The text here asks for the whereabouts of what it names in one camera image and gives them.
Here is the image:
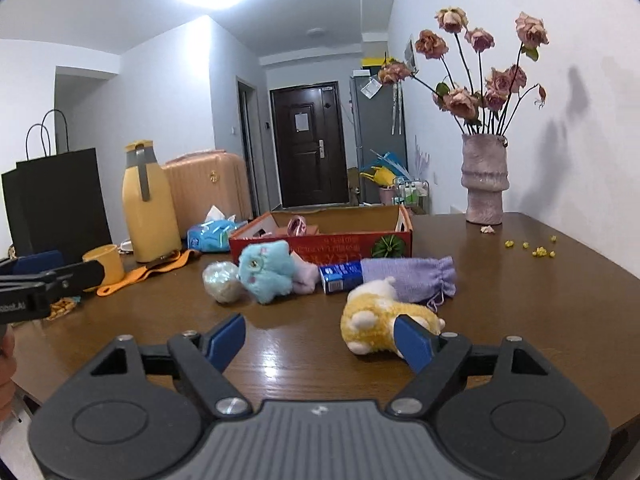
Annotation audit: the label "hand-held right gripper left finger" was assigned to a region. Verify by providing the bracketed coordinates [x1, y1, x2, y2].
[90, 313, 252, 420]

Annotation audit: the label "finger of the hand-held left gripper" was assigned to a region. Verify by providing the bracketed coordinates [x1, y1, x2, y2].
[44, 260, 106, 307]
[13, 250, 66, 276]

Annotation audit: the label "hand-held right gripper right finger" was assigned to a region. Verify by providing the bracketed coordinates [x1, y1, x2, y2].
[389, 314, 552, 418]

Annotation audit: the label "yellow plush toy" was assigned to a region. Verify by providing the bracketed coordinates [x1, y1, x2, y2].
[340, 277, 447, 357]

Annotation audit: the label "purple knit pouch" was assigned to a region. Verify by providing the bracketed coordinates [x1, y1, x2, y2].
[360, 256, 458, 307]

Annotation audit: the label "light blue plush toy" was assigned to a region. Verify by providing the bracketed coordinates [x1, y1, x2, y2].
[237, 240, 297, 305]

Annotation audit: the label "blue tissue packet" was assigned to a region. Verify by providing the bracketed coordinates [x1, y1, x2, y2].
[318, 261, 365, 295]

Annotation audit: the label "pale pink fluffy cloth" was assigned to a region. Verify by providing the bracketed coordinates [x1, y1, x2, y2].
[291, 252, 322, 295]

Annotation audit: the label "red cardboard box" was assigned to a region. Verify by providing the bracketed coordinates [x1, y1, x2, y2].
[228, 204, 414, 267]

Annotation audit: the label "person's left hand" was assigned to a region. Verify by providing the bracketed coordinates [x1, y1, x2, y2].
[0, 327, 19, 413]

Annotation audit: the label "orange snack packet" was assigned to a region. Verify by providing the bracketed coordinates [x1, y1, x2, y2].
[48, 297, 83, 320]

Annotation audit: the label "yellow cup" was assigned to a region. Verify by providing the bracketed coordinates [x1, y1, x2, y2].
[82, 243, 125, 292]

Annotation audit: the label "iridescent ball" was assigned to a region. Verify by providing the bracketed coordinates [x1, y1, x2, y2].
[202, 261, 244, 304]

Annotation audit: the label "black paper bag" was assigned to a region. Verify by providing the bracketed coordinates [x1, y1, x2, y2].
[1, 109, 114, 257]

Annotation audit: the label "yellow thermos jug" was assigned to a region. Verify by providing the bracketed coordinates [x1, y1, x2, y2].
[122, 141, 183, 264]

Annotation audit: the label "blue wet wipes pack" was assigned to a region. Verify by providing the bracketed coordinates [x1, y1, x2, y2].
[187, 205, 249, 252]

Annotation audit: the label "pink suitcase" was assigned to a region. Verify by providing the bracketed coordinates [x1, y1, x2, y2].
[162, 149, 254, 239]

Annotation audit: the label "scattered yellow flower bits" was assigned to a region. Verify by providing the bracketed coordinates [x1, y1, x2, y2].
[504, 234, 559, 259]

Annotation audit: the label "grey ribbed vase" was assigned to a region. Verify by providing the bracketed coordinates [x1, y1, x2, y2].
[460, 133, 510, 225]

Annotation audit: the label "blue plastic bundle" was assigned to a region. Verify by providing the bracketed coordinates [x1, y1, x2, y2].
[370, 149, 413, 181]

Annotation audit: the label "purple decorative stems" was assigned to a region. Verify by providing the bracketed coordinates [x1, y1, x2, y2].
[413, 135, 433, 177]

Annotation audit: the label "dark brown door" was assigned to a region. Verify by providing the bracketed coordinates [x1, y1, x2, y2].
[269, 84, 349, 209]

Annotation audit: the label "dried pink roses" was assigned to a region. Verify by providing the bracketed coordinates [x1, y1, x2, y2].
[377, 6, 550, 137]

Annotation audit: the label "orange strap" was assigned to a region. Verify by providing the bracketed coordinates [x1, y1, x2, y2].
[96, 248, 202, 297]

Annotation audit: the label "wire cart with bottles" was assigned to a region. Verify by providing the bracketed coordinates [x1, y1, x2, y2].
[392, 177, 431, 216]

